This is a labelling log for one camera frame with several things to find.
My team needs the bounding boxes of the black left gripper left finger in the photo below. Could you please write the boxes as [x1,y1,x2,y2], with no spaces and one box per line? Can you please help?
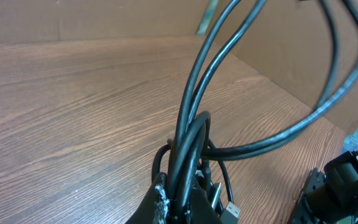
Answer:
[126,172,170,224]

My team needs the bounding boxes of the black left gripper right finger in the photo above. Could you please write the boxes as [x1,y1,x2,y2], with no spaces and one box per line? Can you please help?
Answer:
[183,176,222,224]

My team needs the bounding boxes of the thin black cable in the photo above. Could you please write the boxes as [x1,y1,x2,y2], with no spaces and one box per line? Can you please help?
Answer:
[200,0,358,162]

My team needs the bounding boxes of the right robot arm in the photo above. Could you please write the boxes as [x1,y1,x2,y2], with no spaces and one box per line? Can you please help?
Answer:
[288,150,358,224]

